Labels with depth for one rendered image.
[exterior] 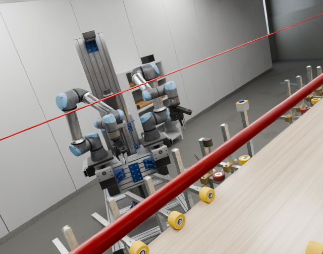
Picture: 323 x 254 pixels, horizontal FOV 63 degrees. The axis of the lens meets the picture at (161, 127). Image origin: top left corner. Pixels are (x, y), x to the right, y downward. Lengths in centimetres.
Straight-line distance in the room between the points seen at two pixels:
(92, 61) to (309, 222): 190
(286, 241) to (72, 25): 392
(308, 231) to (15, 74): 358
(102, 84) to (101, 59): 21
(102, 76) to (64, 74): 185
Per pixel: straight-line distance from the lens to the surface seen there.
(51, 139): 406
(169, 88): 180
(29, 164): 400
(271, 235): 135
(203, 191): 155
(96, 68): 237
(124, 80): 421
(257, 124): 18
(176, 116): 185
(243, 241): 133
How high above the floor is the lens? 181
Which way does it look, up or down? 17 degrees down
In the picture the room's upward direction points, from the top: 16 degrees counter-clockwise
